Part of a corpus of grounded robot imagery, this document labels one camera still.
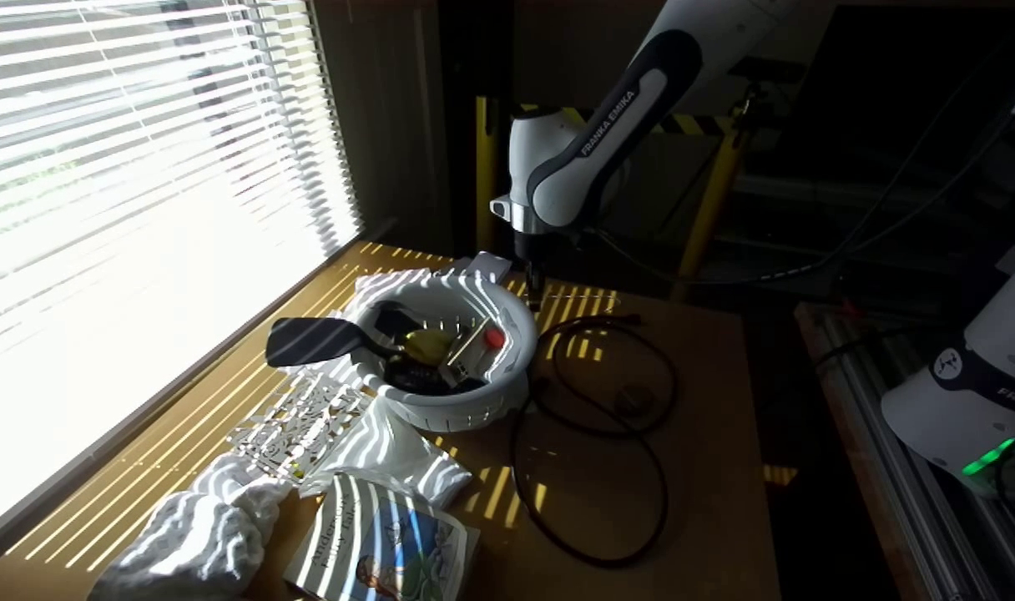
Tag printed colourful cloth bag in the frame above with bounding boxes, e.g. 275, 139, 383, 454
286, 469, 486, 601

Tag black spatula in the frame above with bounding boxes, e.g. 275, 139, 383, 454
264, 314, 467, 394

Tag black looped cable with plug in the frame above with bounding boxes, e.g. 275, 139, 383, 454
507, 314, 683, 571

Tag yellow black striped barrier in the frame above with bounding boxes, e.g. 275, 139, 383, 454
471, 95, 754, 280

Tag white ceramic bowl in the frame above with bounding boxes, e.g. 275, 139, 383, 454
355, 271, 540, 438

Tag yellow object among utensils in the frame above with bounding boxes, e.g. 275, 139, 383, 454
402, 329, 459, 370

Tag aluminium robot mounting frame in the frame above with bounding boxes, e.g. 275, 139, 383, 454
796, 302, 1015, 601

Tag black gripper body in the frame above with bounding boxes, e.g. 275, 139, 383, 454
507, 226, 550, 284

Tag crumpled white cloth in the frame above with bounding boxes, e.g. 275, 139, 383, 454
86, 446, 301, 601

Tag large white window blinds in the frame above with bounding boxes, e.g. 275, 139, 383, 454
0, 0, 364, 537

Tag white folded cloth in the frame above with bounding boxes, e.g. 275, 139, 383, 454
323, 392, 479, 512

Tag tan wooden stick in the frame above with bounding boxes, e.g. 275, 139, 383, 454
449, 314, 497, 375

